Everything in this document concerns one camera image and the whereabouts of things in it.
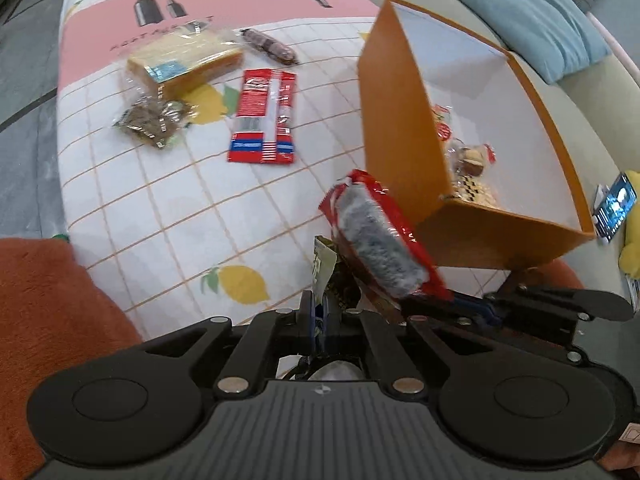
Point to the red snack bag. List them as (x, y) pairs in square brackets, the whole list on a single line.
[(380, 240)]

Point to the blue cushion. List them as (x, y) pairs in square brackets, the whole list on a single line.
[(540, 20)]

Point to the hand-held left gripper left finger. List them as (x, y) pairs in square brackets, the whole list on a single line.
[(305, 320)]

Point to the orange cardboard box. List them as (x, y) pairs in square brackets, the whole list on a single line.
[(395, 125)]

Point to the dark seeds packet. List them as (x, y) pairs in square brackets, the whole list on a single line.
[(150, 122)]

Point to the red wafer packet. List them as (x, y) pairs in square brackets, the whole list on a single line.
[(260, 115)]

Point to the yellow round biscuit packet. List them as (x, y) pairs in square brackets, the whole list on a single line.
[(475, 192)]

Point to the smartphone on stand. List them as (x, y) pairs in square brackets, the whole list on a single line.
[(612, 205)]

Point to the dark green snack packet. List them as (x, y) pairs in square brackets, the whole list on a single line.
[(324, 260)]

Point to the orange furry cushion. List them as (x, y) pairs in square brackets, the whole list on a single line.
[(40, 310)]

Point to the dark red sausage packet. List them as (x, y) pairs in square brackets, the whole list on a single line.
[(267, 46)]

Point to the red stick snack packet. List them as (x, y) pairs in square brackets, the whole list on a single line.
[(442, 125)]

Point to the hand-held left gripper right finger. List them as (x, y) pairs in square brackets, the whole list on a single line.
[(380, 345)]

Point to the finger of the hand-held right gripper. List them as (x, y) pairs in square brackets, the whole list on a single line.
[(560, 302), (525, 332)]

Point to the sliced bread packet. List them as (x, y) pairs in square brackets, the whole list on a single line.
[(185, 60)]

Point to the small bun packet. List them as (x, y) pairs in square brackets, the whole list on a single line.
[(470, 160)]

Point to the pink and white printed tablecloth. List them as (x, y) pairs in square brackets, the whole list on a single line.
[(150, 200)]

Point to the pink cloth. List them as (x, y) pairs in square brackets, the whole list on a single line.
[(617, 45)]

